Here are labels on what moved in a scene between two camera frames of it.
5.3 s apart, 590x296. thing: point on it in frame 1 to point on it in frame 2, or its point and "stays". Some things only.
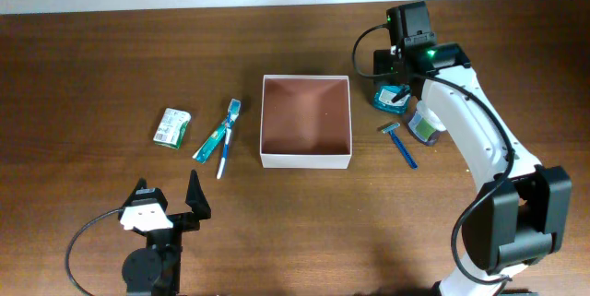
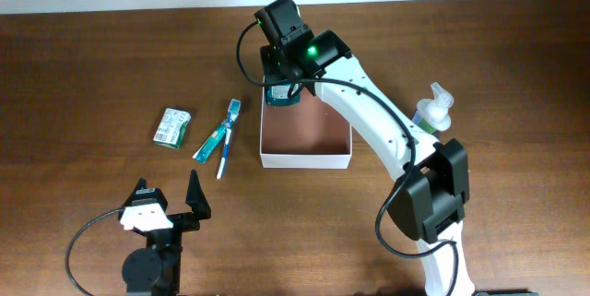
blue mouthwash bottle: [384, 94] to [283, 94]
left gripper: [197, 205] stays
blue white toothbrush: [234, 109] stays
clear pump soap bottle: [425, 124] stays
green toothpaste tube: [210, 144] stays
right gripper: [384, 62] to [274, 66]
